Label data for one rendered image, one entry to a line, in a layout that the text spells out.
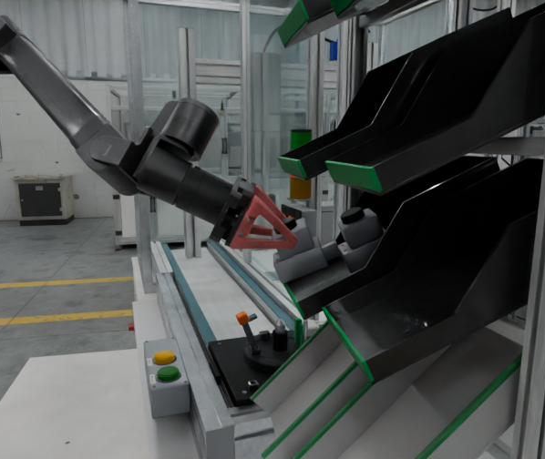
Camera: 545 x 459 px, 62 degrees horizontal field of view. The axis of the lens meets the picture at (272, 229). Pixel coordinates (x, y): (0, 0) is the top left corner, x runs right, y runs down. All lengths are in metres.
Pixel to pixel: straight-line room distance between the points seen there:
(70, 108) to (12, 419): 0.64
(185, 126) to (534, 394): 0.45
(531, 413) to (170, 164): 0.44
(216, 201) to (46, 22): 8.87
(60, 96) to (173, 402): 0.54
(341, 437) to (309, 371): 0.15
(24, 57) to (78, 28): 8.39
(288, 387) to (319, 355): 0.07
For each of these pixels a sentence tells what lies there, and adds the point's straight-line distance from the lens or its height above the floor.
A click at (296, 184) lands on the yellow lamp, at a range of 1.04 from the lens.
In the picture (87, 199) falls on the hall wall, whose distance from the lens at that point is 9.07.
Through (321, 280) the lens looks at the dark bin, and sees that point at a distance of 0.61.
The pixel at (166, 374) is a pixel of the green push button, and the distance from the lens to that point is 0.89.
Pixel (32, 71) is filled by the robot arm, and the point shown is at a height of 1.49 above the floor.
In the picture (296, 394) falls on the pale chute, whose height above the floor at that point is 1.03.
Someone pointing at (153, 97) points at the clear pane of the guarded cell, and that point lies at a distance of 2.13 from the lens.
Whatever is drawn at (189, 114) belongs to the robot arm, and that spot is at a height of 1.42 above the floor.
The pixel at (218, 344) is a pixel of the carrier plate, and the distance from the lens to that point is 0.99.
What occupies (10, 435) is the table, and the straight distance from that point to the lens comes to 1.04.
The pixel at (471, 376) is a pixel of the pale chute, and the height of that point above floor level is 1.15.
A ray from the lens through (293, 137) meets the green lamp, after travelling 1.04.
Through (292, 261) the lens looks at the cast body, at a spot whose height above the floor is 1.24.
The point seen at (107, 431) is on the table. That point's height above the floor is 0.86.
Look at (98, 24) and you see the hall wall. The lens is 9.18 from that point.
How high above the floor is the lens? 1.39
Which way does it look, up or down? 11 degrees down
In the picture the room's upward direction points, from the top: straight up
